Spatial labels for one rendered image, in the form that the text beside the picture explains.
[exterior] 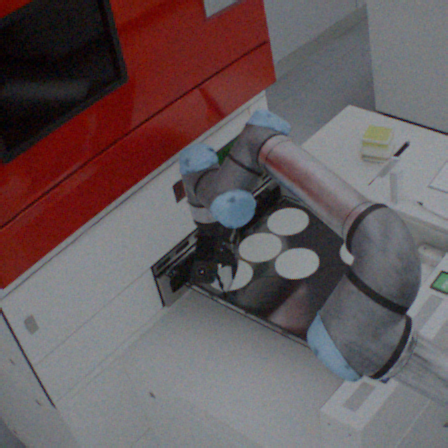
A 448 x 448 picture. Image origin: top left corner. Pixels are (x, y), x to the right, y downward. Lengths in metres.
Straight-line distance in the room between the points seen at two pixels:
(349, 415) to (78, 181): 0.65
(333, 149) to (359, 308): 0.89
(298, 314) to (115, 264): 0.40
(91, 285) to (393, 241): 0.70
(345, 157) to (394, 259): 0.84
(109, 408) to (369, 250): 0.88
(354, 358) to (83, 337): 0.68
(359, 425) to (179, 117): 0.70
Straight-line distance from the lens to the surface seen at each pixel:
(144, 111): 1.39
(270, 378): 1.54
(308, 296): 1.58
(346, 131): 1.96
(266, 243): 1.72
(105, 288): 1.54
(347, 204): 1.12
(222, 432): 1.54
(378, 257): 1.05
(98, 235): 1.47
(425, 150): 1.88
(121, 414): 1.78
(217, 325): 1.66
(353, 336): 1.06
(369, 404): 1.31
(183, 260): 1.67
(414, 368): 1.12
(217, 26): 1.49
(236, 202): 1.30
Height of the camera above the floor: 2.03
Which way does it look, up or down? 39 degrees down
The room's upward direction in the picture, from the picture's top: 12 degrees counter-clockwise
